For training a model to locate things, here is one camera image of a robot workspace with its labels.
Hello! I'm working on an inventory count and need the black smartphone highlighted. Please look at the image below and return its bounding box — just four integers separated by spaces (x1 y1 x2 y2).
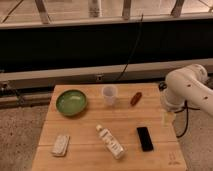
137 127 154 152

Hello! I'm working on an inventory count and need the black hanging cable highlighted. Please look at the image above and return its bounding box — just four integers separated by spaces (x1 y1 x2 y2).
114 13 145 83

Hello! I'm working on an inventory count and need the green ceramic bowl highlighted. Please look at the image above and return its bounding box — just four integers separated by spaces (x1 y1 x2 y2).
56 89 88 117

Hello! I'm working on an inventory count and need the black floor cable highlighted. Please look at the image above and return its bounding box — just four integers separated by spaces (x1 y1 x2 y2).
158 80 201 139

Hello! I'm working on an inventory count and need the translucent plastic cup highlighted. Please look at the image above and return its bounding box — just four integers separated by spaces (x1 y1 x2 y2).
101 85 118 106

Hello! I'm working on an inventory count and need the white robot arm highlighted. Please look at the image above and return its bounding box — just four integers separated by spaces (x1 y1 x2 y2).
161 64 213 116

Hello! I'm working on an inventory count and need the clear plastic bottle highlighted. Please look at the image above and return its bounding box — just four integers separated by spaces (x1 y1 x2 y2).
96 125 125 159

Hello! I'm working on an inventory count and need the brown oblong object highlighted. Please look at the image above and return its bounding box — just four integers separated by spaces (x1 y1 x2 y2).
130 92 142 106

